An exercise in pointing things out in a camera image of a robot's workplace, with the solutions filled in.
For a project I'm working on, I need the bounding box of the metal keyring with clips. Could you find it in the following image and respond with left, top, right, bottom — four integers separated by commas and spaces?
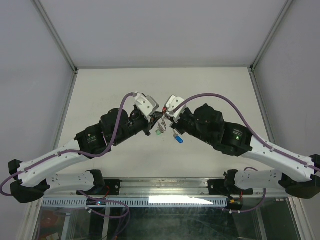
155, 111, 167, 134

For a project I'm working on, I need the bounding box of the key with blue tag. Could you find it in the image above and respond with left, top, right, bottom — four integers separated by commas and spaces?
173, 132, 184, 144

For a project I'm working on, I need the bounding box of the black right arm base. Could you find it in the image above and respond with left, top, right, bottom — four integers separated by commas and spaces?
207, 169, 254, 197

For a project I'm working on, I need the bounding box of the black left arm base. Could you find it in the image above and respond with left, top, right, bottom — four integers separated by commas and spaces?
82, 169, 122, 197

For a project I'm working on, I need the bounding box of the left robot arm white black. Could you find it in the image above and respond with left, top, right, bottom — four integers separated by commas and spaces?
8, 107, 163, 204

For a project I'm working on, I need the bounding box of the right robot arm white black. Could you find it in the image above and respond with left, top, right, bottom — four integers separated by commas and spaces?
163, 103, 320, 199

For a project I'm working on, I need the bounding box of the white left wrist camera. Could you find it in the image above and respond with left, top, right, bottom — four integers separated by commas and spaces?
134, 92, 159, 121

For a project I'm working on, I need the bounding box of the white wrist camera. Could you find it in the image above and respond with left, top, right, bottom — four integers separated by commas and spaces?
134, 92, 159, 121
164, 95, 187, 123

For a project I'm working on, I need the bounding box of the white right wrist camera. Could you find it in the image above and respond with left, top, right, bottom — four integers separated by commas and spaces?
164, 95, 187, 123

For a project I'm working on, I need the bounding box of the aluminium mounting rail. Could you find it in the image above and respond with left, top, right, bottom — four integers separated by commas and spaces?
44, 171, 285, 198

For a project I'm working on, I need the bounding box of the right aluminium frame post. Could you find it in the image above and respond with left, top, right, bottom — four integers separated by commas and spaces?
247, 0, 296, 144

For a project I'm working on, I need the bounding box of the aluminium frame post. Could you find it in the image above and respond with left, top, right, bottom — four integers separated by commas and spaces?
247, 0, 296, 144
31, 0, 79, 150

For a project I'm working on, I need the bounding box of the white slotted cable duct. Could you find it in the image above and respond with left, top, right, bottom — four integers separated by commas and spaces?
42, 195, 227, 208

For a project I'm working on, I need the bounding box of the left aluminium frame post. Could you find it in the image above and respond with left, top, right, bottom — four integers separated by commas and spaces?
31, 0, 79, 150

